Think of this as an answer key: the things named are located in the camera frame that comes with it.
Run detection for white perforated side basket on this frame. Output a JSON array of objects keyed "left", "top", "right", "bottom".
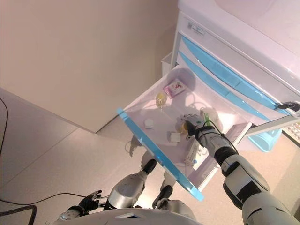
[{"left": 282, "top": 121, "right": 300, "bottom": 142}]

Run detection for blue white medicine box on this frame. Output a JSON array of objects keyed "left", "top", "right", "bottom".
[{"left": 184, "top": 140, "right": 205, "bottom": 166}]

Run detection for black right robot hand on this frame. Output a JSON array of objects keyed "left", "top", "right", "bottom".
[{"left": 181, "top": 113, "right": 205, "bottom": 137}]

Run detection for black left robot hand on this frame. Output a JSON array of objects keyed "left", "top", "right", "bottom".
[{"left": 78, "top": 190, "right": 103, "bottom": 211}]

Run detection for light blue lidded bin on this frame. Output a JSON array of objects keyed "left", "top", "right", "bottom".
[{"left": 248, "top": 128, "right": 282, "bottom": 153}]

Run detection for thin white tubing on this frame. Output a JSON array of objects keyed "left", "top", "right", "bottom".
[{"left": 159, "top": 92, "right": 207, "bottom": 155}]

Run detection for white medical cart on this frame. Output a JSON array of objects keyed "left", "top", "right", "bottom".
[{"left": 160, "top": 0, "right": 300, "bottom": 202}]

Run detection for green white medicine box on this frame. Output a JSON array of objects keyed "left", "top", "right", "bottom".
[{"left": 200, "top": 110, "right": 219, "bottom": 123}]

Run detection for silver left robot leg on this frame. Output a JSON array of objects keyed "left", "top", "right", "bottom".
[{"left": 103, "top": 170, "right": 147, "bottom": 210}]

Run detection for thin black floor cable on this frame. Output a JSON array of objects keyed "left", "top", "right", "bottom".
[
  {"left": 0, "top": 192, "right": 106, "bottom": 205},
  {"left": 0, "top": 97, "right": 9, "bottom": 153}
]

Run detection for black left robot foot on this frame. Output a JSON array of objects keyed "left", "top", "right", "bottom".
[{"left": 142, "top": 158, "right": 158, "bottom": 174}]

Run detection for thick black tether cable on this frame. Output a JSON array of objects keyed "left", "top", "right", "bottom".
[{"left": 0, "top": 205, "right": 38, "bottom": 218}]

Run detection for cart label sticker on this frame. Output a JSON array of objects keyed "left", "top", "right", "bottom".
[{"left": 187, "top": 22, "right": 205, "bottom": 36}]

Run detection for white side bin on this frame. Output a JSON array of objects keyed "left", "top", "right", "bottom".
[{"left": 161, "top": 52, "right": 174, "bottom": 78}]

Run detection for grey robot torso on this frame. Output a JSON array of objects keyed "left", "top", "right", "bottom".
[{"left": 53, "top": 208, "right": 197, "bottom": 225}]

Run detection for black cart key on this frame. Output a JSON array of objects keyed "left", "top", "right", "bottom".
[{"left": 277, "top": 100, "right": 300, "bottom": 110}]

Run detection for pink white medicine box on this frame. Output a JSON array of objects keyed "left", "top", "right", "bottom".
[{"left": 163, "top": 79, "right": 186, "bottom": 98}]

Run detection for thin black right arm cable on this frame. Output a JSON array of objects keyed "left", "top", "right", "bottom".
[{"left": 202, "top": 119, "right": 240, "bottom": 156}]

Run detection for blue fronted cart drawer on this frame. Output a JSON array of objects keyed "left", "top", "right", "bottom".
[
  {"left": 178, "top": 52, "right": 270, "bottom": 122},
  {"left": 116, "top": 65, "right": 253, "bottom": 201},
  {"left": 181, "top": 37, "right": 292, "bottom": 116}
]

